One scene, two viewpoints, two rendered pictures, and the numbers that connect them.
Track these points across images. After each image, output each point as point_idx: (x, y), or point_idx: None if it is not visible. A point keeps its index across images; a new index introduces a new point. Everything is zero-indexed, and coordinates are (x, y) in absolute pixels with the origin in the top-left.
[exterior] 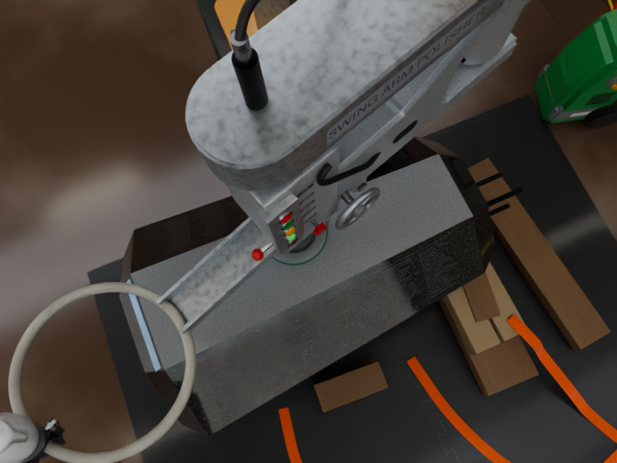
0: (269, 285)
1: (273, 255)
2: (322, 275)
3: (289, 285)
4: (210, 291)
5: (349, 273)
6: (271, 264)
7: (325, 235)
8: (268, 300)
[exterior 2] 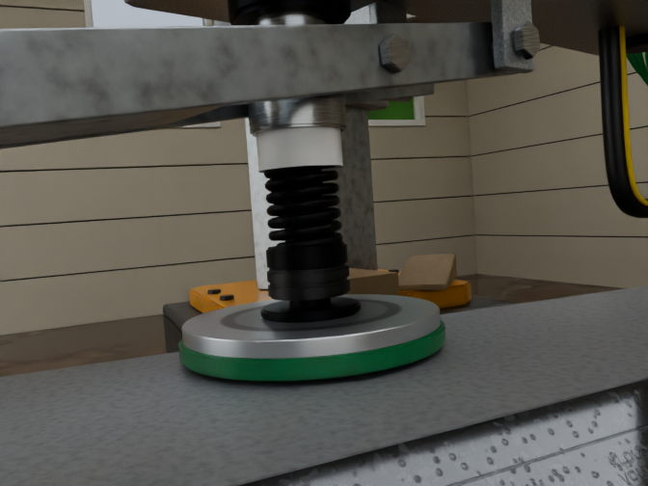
0: (166, 427)
1: (214, 95)
2: (457, 392)
3: (281, 421)
4: None
5: (593, 381)
6: (200, 391)
7: (437, 308)
8: (135, 464)
